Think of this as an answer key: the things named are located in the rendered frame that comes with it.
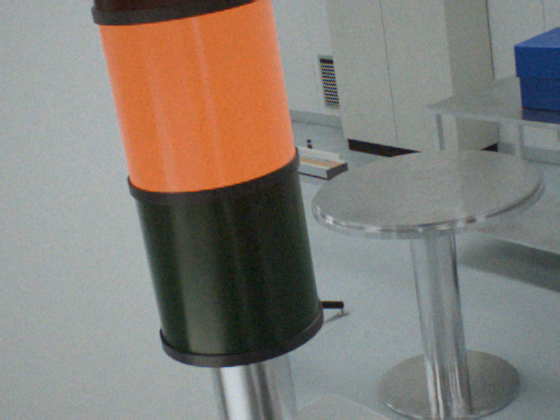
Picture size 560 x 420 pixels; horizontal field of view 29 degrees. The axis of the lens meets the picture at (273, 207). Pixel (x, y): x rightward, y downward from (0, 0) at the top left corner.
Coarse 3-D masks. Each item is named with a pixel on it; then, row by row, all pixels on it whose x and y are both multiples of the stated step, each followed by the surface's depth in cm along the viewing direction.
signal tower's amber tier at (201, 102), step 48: (144, 48) 28; (192, 48) 28; (240, 48) 28; (144, 96) 29; (192, 96) 28; (240, 96) 29; (144, 144) 29; (192, 144) 29; (240, 144) 29; (288, 144) 30
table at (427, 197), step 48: (336, 192) 444; (384, 192) 434; (432, 192) 425; (480, 192) 417; (528, 192) 409; (432, 240) 434; (432, 288) 442; (432, 336) 450; (384, 384) 471; (432, 384) 460; (480, 384) 458
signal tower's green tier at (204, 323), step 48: (288, 192) 31; (144, 240) 31; (192, 240) 30; (240, 240) 30; (288, 240) 31; (192, 288) 30; (240, 288) 30; (288, 288) 31; (192, 336) 31; (240, 336) 31; (288, 336) 31
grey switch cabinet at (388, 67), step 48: (336, 0) 781; (384, 0) 741; (432, 0) 705; (480, 0) 718; (336, 48) 798; (384, 48) 757; (432, 48) 719; (480, 48) 726; (384, 96) 773; (432, 96) 734; (384, 144) 790; (432, 144) 749; (480, 144) 742
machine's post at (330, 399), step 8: (320, 400) 48; (328, 400) 48; (336, 400) 48; (344, 400) 48; (304, 408) 48; (312, 408) 48; (320, 408) 48; (328, 408) 47; (336, 408) 47; (344, 408) 47; (352, 408) 47; (360, 408) 47; (304, 416) 47; (312, 416) 47; (320, 416) 47; (328, 416) 47; (336, 416) 47; (344, 416) 47; (352, 416) 47; (360, 416) 46; (368, 416) 46; (376, 416) 46; (384, 416) 46
